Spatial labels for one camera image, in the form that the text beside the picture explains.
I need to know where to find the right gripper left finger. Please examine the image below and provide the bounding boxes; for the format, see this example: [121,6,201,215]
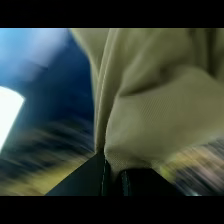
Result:
[44,150,113,197]

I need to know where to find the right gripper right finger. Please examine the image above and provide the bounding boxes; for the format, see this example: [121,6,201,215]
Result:
[116,167,185,197]

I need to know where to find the beige shirt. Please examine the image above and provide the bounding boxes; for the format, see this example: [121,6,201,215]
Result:
[68,28,224,178]

